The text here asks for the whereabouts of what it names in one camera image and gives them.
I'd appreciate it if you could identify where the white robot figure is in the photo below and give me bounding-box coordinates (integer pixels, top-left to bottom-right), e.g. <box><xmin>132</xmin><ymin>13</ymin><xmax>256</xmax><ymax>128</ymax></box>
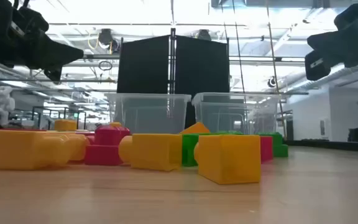
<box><xmin>0</xmin><ymin>86</ymin><xmax>16</xmax><ymax>125</ymax></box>

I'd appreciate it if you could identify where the red toy block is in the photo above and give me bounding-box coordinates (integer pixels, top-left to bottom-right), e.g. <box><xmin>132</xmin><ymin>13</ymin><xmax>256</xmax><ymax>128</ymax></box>
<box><xmin>85</xmin><ymin>144</ymin><xmax>124</xmax><ymax>166</ymax></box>
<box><xmin>94</xmin><ymin>124</ymin><xmax>132</xmax><ymax>146</ymax></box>
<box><xmin>259</xmin><ymin>136</ymin><xmax>274</xmax><ymax>164</ymax></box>

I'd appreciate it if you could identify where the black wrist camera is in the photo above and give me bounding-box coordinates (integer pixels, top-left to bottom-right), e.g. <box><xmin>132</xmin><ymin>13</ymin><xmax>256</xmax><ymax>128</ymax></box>
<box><xmin>44</xmin><ymin>67</ymin><xmax>63</xmax><ymax>84</ymax></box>
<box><xmin>305</xmin><ymin>50</ymin><xmax>334</xmax><ymax>82</ymax></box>

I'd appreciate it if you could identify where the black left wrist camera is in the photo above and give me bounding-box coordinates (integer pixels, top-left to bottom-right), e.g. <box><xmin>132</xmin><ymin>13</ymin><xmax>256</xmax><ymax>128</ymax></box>
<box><xmin>44</xmin><ymin>67</ymin><xmax>63</xmax><ymax>84</ymax></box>

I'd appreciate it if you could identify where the black ceiling lamp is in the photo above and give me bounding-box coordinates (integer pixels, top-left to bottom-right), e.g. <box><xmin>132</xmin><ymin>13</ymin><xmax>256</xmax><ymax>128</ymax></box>
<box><xmin>197</xmin><ymin>29</ymin><xmax>213</xmax><ymax>41</ymax></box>
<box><xmin>98</xmin><ymin>28</ymin><xmax>114</xmax><ymax>47</ymax></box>

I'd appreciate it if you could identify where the black chair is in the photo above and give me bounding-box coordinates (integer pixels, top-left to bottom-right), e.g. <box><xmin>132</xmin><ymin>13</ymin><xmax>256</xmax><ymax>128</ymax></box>
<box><xmin>347</xmin><ymin>126</ymin><xmax>358</xmax><ymax>143</ymax></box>

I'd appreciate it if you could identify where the clear plastic bin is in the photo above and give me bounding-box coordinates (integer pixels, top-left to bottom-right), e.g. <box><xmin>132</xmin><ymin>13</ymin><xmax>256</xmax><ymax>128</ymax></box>
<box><xmin>191</xmin><ymin>91</ymin><xmax>281</xmax><ymax>135</ymax></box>
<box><xmin>106</xmin><ymin>92</ymin><xmax>192</xmax><ymax>134</ymax></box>

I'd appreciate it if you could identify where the black screen panel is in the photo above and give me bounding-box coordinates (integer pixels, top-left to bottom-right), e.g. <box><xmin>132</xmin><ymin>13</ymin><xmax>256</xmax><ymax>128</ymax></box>
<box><xmin>116</xmin><ymin>35</ymin><xmax>171</xmax><ymax>96</ymax></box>
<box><xmin>174</xmin><ymin>35</ymin><xmax>231</xmax><ymax>129</ymax></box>

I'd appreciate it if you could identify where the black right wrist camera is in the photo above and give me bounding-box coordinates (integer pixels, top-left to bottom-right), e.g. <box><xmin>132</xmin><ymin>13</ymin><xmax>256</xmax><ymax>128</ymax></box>
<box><xmin>305</xmin><ymin>50</ymin><xmax>334</xmax><ymax>82</ymax></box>

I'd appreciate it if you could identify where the hanging black cable loop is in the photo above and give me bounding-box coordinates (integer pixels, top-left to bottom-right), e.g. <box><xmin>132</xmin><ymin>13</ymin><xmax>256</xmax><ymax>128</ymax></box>
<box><xmin>98</xmin><ymin>60</ymin><xmax>113</xmax><ymax>71</ymax></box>

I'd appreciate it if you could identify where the large yellow toy block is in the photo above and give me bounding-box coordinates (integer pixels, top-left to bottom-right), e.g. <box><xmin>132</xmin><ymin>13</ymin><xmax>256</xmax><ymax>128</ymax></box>
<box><xmin>0</xmin><ymin>129</ymin><xmax>88</xmax><ymax>170</ymax></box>

